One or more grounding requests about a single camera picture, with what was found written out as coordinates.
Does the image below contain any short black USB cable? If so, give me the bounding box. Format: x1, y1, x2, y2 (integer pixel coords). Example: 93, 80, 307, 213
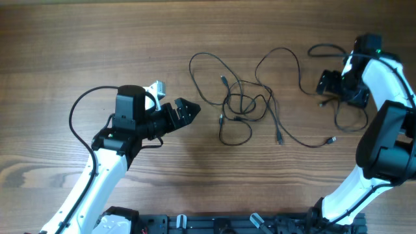
218, 113, 254, 147

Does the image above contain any long black USB cable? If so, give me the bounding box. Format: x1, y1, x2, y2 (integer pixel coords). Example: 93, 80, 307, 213
188, 47, 369, 149

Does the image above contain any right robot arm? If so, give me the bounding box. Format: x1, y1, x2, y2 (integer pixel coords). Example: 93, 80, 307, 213
305, 34, 415, 233

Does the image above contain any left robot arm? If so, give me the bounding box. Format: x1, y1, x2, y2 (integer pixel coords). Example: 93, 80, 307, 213
41, 85, 201, 233

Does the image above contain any left camera black cable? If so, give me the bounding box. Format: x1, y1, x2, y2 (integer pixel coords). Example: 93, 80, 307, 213
55, 85, 120, 234

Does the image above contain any camera black cable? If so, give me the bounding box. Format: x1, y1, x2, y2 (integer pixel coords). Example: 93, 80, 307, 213
55, 85, 120, 234
307, 43, 416, 234

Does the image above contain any right camera black cable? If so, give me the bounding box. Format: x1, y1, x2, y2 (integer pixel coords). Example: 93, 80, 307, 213
307, 43, 416, 234

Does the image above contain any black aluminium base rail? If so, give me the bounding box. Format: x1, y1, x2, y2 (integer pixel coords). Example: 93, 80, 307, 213
136, 213, 368, 234

